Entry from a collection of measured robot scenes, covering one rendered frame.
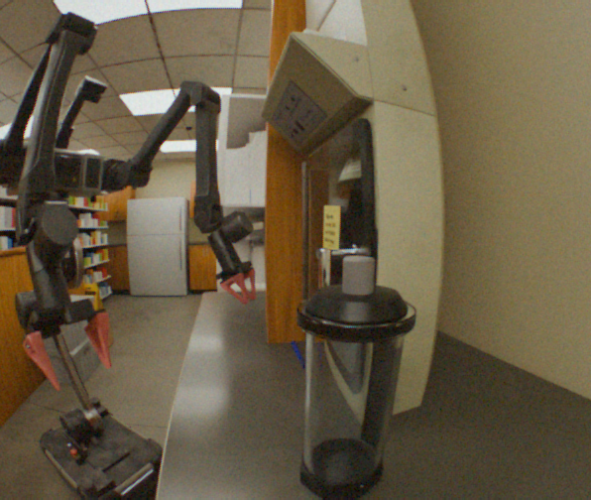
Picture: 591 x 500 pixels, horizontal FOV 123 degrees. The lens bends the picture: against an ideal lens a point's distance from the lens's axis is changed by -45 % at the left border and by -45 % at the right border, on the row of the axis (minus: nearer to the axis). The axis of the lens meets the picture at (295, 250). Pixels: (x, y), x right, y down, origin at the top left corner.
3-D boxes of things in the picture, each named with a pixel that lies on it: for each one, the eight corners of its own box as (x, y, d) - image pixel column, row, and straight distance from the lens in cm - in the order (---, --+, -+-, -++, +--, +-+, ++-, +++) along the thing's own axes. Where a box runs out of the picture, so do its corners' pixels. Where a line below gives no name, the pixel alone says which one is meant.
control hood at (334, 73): (307, 153, 69) (307, 115, 72) (375, 99, 40) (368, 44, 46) (259, 151, 66) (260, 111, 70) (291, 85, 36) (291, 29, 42)
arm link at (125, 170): (204, 80, 103) (186, 69, 97) (226, 98, 94) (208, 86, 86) (134, 179, 114) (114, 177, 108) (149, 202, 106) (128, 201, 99)
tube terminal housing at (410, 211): (393, 335, 83) (388, 69, 91) (473, 384, 61) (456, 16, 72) (306, 347, 73) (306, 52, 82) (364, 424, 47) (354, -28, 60)
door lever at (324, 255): (355, 312, 41) (348, 307, 43) (357, 244, 40) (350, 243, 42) (319, 314, 39) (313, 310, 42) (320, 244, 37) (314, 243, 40)
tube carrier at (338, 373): (379, 439, 42) (400, 292, 32) (389, 495, 35) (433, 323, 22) (300, 439, 42) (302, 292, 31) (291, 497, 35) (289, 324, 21)
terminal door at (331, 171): (306, 330, 70) (307, 161, 67) (362, 397, 44) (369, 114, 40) (303, 330, 70) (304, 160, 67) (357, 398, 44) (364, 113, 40)
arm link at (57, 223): (54, 214, 54) (13, 215, 52) (77, 171, 46) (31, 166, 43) (68, 278, 49) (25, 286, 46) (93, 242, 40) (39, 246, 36)
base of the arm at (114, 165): (121, 190, 119) (123, 162, 121) (133, 188, 113) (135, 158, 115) (104, 189, 114) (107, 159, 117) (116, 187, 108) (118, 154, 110)
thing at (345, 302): (394, 313, 32) (397, 253, 30) (417, 347, 23) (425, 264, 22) (309, 313, 31) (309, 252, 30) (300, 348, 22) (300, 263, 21)
